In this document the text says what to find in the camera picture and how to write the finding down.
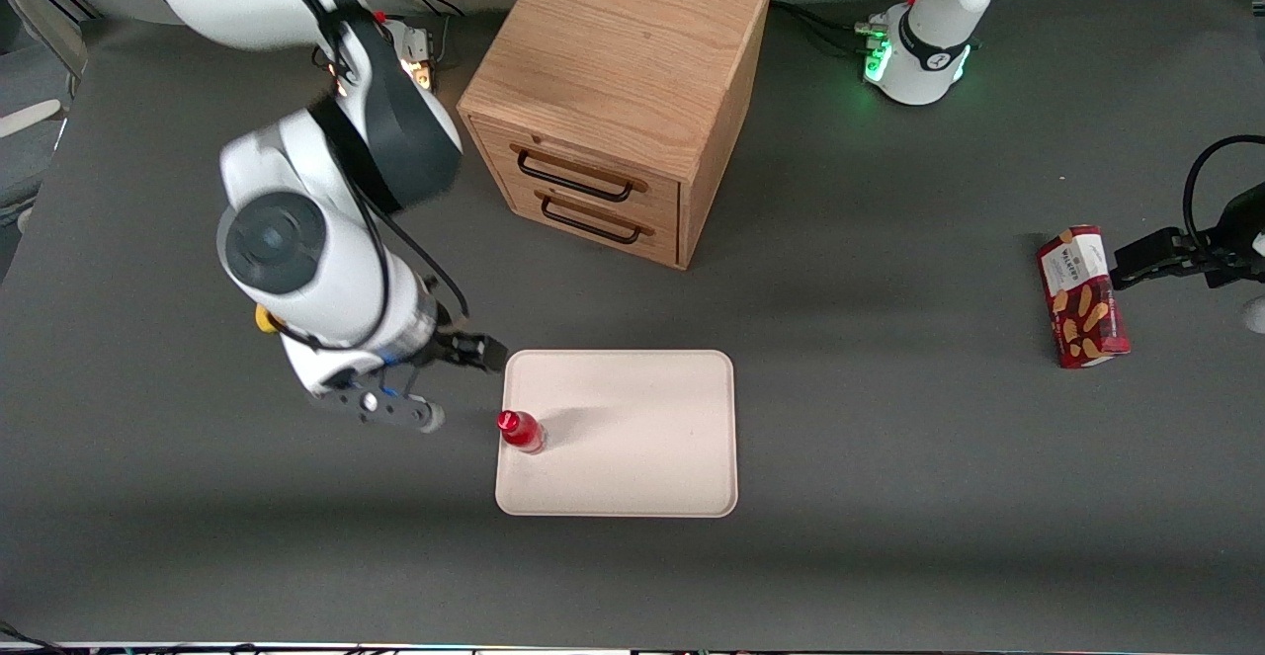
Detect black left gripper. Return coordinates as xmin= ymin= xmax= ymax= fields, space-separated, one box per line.
xmin=1111 ymin=185 xmax=1265 ymax=291

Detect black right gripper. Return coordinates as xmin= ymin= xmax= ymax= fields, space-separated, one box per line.
xmin=395 ymin=323 xmax=510 ymax=379

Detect red coke bottle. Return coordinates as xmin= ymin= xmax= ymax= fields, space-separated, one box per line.
xmin=496 ymin=410 xmax=548 ymax=455

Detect beige rectangular tray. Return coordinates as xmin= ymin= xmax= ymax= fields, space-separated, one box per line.
xmin=494 ymin=349 xmax=739 ymax=519

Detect red wafer biscuit box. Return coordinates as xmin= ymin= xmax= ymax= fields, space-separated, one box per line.
xmin=1037 ymin=225 xmax=1132 ymax=369

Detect wooden two-drawer cabinet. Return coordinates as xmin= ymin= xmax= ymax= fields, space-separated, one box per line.
xmin=457 ymin=0 xmax=773 ymax=271

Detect black looped gripper cable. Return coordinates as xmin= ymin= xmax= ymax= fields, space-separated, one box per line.
xmin=1183 ymin=135 xmax=1265 ymax=247

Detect short black drawer handle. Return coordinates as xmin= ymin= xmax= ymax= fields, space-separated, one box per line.
xmin=535 ymin=191 xmax=656 ymax=245

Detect long black drawer handle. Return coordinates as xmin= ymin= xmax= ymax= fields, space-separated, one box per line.
xmin=510 ymin=143 xmax=650 ymax=204

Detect black right arm base cables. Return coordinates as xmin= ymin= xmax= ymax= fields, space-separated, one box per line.
xmin=376 ymin=0 xmax=467 ymax=68

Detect black arm base cables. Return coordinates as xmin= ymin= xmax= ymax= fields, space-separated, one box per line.
xmin=769 ymin=0 xmax=925 ymax=58
xmin=376 ymin=0 xmax=467 ymax=68

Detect black left arm base cables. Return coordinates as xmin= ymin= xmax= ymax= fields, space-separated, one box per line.
xmin=769 ymin=0 xmax=925 ymax=58

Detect black cable at table edge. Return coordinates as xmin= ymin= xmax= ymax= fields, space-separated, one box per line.
xmin=0 ymin=621 xmax=60 ymax=654

